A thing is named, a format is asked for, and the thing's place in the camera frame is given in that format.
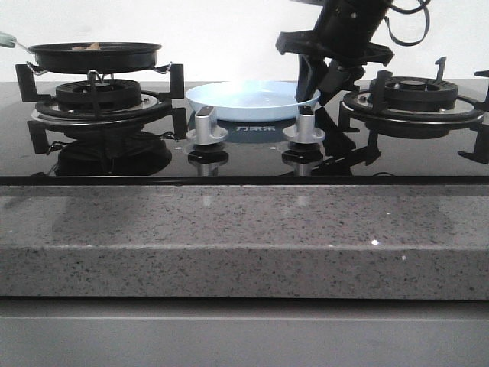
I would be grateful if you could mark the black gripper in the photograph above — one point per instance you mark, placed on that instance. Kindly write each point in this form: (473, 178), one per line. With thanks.
(343, 34)

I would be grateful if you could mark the light blue plate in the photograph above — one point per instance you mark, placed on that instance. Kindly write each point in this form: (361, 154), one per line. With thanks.
(247, 101)

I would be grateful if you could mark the brown meat pieces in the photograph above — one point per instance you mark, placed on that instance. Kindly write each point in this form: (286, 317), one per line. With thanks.
(92, 46)

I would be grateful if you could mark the black frying pan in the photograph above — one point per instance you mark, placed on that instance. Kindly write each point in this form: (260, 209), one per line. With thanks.
(113, 57)

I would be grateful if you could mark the right silver stove knob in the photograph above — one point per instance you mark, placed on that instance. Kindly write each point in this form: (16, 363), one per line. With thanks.
(304, 130)

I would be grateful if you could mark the silver stove knob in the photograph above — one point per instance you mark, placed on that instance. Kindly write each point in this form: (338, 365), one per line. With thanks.
(206, 131)
(304, 130)

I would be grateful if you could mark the right black burner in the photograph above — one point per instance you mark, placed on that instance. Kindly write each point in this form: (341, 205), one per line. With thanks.
(417, 94)

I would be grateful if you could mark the black burner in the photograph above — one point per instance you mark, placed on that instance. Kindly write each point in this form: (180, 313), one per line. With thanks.
(417, 94)
(111, 95)

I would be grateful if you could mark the left silver stove knob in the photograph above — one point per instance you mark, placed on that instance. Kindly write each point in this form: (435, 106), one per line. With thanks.
(206, 131)

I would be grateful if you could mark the left black pan support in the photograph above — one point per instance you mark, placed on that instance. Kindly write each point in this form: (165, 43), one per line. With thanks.
(107, 130)

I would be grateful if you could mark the black glass gas stove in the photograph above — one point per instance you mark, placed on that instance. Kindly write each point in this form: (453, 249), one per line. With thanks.
(357, 150)

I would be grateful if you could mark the left black burner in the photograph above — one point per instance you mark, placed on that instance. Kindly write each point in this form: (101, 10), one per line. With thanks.
(111, 95)

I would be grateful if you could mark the grey cabinet front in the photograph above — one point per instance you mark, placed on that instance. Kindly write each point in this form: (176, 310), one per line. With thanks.
(239, 332)

